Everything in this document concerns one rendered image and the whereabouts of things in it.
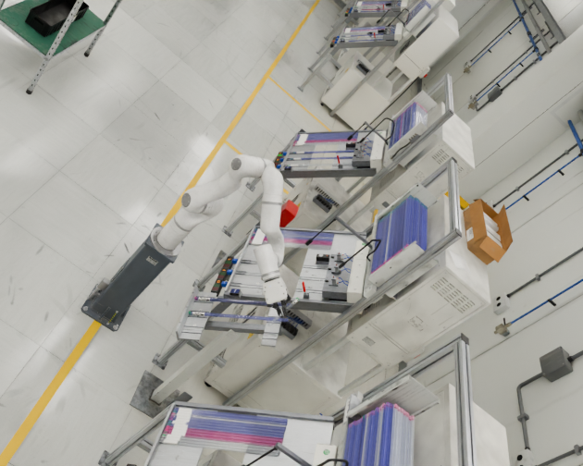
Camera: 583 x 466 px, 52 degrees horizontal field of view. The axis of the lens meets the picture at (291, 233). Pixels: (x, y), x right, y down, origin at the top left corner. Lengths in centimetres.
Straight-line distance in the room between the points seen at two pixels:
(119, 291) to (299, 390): 120
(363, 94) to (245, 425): 558
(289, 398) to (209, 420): 115
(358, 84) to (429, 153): 338
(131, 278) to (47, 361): 61
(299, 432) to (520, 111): 422
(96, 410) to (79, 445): 21
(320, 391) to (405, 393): 141
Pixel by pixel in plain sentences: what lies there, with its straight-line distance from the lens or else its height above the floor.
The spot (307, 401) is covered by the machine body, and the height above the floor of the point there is 44.
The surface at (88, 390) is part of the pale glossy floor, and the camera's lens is 352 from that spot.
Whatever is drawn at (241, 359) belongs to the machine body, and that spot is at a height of 40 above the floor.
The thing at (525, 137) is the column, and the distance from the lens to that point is 619.
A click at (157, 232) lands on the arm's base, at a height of 73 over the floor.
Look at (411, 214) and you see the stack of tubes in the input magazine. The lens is 324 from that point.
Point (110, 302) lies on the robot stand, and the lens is 366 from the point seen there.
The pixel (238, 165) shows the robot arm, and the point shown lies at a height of 146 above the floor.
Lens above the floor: 289
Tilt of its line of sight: 32 degrees down
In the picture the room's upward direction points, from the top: 47 degrees clockwise
